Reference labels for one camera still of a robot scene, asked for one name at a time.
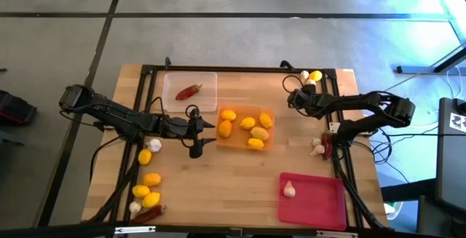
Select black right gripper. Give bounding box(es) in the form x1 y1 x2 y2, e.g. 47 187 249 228
288 89 325 118

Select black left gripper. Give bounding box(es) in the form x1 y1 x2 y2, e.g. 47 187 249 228
158 116 218 148

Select orange-tinted lemon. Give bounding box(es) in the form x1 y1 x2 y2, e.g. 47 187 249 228
218 119 233 139
141 172 162 188

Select orange plastic tray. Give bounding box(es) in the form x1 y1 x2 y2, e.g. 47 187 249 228
212 103 275 153

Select red chili pepper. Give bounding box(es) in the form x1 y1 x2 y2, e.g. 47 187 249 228
320 130 334 161
175 83 203 101
130 204 167 225

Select clear plastic tray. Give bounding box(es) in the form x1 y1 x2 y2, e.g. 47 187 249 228
162 71 218 114

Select pink plastic cup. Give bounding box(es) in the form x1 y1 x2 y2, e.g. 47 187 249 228
277 172 347 231

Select black floor stand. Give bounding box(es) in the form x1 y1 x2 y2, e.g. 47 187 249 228
395 47 466 75

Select white green container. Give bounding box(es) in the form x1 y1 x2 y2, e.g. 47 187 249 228
384 201 404 216

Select black white marker tag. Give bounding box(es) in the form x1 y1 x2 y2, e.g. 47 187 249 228
449 112 466 133

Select black monitor cart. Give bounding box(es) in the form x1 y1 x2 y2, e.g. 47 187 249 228
435 97 466 213

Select black red bag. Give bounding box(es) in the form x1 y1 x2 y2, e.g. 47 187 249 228
0 90 37 127

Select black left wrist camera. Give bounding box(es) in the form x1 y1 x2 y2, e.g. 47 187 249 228
188 141 205 159

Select black metal table frame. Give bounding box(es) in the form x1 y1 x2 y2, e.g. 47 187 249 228
87 63 390 231

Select black cable bundle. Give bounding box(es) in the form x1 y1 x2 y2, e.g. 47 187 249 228
358 128 396 166

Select silver metal bracket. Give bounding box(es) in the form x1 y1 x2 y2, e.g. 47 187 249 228
114 226 157 234
315 230 360 238

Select grey floor cable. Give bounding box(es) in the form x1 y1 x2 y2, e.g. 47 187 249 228
385 42 466 92

